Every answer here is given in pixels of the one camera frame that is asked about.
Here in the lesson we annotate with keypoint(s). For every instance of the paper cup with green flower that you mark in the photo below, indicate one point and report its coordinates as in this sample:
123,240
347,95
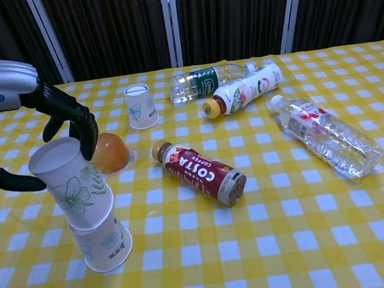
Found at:
72,184

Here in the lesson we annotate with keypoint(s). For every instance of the yellow white checkered tablecloth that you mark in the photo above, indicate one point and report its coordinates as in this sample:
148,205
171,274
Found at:
291,243

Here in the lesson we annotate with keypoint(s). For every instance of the red Costa coffee bottle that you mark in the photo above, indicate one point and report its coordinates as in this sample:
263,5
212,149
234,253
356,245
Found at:
198,174

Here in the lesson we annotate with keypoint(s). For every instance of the white partition post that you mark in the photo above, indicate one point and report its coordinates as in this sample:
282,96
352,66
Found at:
50,38
171,22
291,9

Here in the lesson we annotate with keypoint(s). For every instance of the white milk tea bottle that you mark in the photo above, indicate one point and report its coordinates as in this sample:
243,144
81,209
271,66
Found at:
248,86

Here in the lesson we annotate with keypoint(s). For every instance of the paper cup with line mark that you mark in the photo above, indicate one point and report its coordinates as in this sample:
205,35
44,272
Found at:
140,111

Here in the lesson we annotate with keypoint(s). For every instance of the paper cup with teal flowers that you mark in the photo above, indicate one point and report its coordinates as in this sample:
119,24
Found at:
103,246

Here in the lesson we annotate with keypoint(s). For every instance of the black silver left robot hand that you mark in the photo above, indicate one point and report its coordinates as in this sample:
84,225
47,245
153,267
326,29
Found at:
3,84

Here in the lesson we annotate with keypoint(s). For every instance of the orange jelly cup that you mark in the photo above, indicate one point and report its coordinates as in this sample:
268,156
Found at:
110,152

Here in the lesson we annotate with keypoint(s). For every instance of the clear bottle with red label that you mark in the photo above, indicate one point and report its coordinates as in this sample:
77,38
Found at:
328,136

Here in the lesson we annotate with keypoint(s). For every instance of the clear bottle with green label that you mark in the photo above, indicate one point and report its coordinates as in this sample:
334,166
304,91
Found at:
186,86

